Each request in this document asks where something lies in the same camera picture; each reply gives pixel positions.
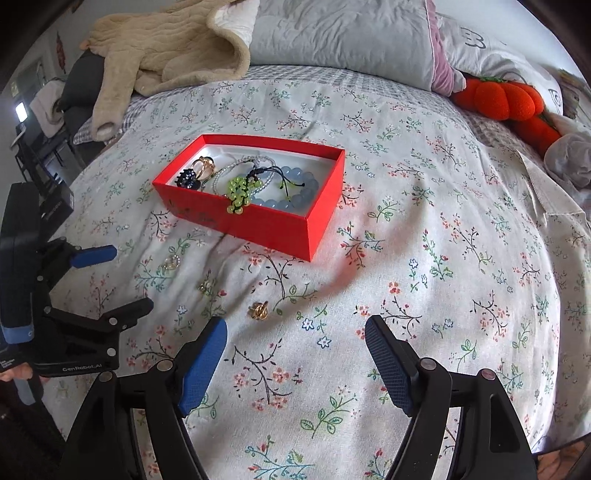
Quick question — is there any white cloth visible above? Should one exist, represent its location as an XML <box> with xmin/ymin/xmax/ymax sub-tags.
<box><xmin>29</xmin><ymin>78</ymin><xmax>70</xmax><ymax>138</ymax></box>

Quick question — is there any black chair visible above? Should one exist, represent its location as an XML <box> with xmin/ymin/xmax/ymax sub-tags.
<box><xmin>10</xmin><ymin>124</ymin><xmax>77</xmax><ymax>188</ymax></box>

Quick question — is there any beige fleece jacket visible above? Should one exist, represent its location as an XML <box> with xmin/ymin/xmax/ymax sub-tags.
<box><xmin>88</xmin><ymin>0</ymin><xmax>260</xmax><ymax>142</ymax></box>

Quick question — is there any grey checked bedsheet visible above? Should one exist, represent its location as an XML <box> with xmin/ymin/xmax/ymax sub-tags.
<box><xmin>71</xmin><ymin>65</ymin><xmax>550</xmax><ymax>153</ymax></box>

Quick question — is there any pearl bead bracelet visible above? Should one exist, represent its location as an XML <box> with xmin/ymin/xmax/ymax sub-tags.
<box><xmin>222</xmin><ymin>155</ymin><xmax>278</xmax><ymax>185</ymax></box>

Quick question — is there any crumpled light clothing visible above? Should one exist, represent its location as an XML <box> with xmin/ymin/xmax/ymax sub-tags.
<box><xmin>542</xmin><ymin>113</ymin><xmax>591</xmax><ymax>189</ymax></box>

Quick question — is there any orange pumpkin plush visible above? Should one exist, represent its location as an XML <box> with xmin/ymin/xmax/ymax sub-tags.
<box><xmin>450</xmin><ymin>76</ymin><xmax>565</xmax><ymax>156</ymax></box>

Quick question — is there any grey pillow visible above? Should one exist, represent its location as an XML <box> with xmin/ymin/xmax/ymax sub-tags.
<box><xmin>249</xmin><ymin>0</ymin><xmax>468</xmax><ymax>97</ymax></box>

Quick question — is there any black hair claw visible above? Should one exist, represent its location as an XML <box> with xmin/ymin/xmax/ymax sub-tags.
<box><xmin>174</xmin><ymin>169</ymin><xmax>202</xmax><ymax>190</ymax></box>

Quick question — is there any large gold ring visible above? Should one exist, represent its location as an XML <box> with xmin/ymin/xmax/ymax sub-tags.
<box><xmin>191</xmin><ymin>156</ymin><xmax>218</xmax><ymax>182</ymax></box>

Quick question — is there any green bead bracelet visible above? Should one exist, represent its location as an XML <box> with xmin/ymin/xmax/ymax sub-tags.
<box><xmin>225</xmin><ymin>175</ymin><xmax>259</xmax><ymax>215</ymax></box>

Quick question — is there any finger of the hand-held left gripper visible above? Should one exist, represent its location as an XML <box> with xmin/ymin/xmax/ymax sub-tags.
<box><xmin>44</xmin><ymin>237</ymin><xmax>118</xmax><ymax>280</ymax></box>
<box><xmin>39</xmin><ymin>298</ymin><xmax>155</xmax><ymax>370</ymax></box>

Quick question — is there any blue bead bracelet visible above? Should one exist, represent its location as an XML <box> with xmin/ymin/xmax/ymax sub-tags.
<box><xmin>252</xmin><ymin>165</ymin><xmax>320</xmax><ymax>213</ymax></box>

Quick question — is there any person's left hand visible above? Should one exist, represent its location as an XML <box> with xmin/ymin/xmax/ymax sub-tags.
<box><xmin>0</xmin><ymin>362</ymin><xmax>34</xmax><ymax>384</ymax></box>

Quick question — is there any white printed pillow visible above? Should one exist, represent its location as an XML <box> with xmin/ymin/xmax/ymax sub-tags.
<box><xmin>436</xmin><ymin>11</ymin><xmax>566</xmax><ymax>116</ymax></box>

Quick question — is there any red cardboard box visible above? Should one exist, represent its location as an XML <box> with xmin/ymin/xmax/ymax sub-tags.
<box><xmin>151</xmin><ymin>134</ymin><xmax>346</xmax><ymax>263</ymax></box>

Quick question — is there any floral blanket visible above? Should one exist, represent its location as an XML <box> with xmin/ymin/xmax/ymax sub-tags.
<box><xmin>55</xmin><ymin>78</ymin><xmax>591</xmax><ymax>480</ymax></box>

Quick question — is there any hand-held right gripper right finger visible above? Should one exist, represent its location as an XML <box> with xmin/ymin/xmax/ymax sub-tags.
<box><xmin>365</xmin><ymin>315</ymin><xmax>539</xmax><ymax>480</ymax></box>

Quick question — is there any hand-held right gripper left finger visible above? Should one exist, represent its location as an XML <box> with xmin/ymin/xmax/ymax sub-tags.
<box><xmin>60</xmin><ymin>316</ymin><xmax>229</xmax><ymax>480</ymax></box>

